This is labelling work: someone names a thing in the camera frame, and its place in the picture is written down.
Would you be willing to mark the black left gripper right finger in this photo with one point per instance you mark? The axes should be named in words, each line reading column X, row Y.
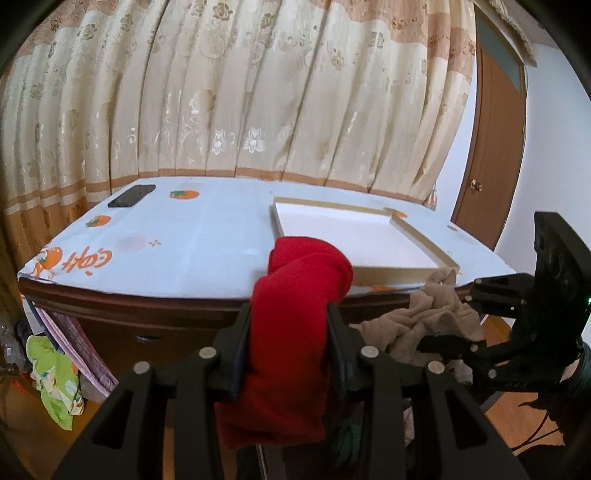
column 418, row 422

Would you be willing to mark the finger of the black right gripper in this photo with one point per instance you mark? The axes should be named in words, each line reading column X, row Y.
column 496, row 369
column 503, row 296

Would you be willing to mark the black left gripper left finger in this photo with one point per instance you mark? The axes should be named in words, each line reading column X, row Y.
column 125, row 438

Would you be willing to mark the beige underwear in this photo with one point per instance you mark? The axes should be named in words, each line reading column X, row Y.
column 435, row 309

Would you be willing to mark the red underwear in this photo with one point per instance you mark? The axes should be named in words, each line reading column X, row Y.
column 283, row 400

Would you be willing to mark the green yellow patterned cloth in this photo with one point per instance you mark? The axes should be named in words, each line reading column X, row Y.
column 56, row 378

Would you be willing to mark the brown wooden door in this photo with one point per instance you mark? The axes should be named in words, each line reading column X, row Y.
column 498, row 138

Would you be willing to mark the white shallow cardboard box lid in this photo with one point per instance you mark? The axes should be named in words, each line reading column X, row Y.
column 383, row 248

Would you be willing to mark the white persimmon print tablecloth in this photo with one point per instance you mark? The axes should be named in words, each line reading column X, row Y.
column 210, row 238

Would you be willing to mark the black smartphone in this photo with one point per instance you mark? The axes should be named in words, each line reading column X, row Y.
column 131, row 196

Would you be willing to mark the beige floral curtain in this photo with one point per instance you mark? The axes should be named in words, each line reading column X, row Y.
column 360, row 95

